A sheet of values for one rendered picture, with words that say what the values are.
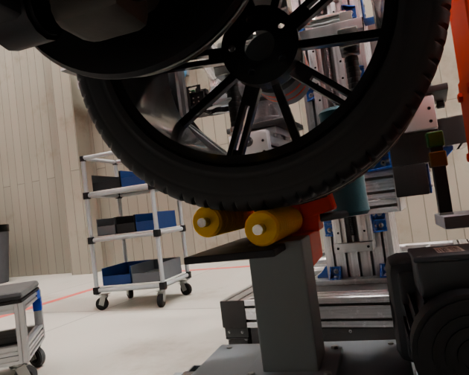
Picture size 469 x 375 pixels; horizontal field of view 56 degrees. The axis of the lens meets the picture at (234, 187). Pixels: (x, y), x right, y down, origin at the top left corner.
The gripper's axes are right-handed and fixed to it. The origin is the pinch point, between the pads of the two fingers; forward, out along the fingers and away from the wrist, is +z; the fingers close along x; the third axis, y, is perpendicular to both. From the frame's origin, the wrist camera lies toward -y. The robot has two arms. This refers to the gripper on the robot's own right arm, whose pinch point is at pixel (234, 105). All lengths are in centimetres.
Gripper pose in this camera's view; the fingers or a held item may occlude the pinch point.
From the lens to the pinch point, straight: 129.6
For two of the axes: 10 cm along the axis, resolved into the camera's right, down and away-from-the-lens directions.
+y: -1.2, -9.9, 0.5
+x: 3.0, 0.1, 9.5
